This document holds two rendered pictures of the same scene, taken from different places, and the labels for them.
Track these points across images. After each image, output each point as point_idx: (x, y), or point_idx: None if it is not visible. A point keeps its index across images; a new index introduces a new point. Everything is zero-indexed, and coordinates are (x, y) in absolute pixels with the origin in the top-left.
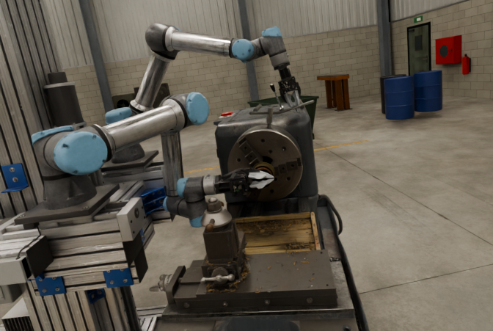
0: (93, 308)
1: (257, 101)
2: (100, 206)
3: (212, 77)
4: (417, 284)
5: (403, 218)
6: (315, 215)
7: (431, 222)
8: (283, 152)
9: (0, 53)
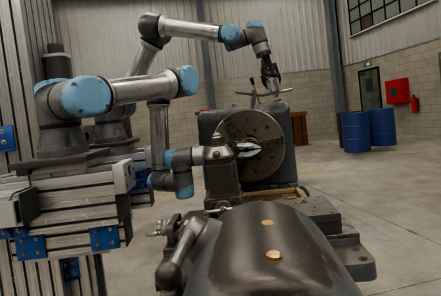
0: (66, 291)
1: None
2: (93, 162)
3: (173, 112)
4: (396, 292)
5: (373, 234)
6: None
7: (401, 237)
8: (267, 130)
9: (8, 18)
